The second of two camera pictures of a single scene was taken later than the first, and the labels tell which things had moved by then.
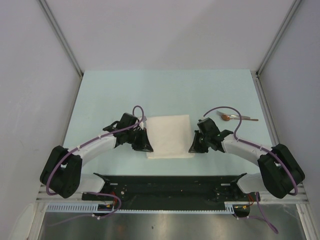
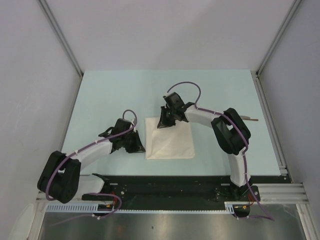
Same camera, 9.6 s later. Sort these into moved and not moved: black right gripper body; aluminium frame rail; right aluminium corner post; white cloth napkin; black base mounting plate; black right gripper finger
Moved: black right gripper body; black right gripper finger
Not moved: white cloth napkin; black base mounting plate; aluminium frame rail; right aluminium corner post
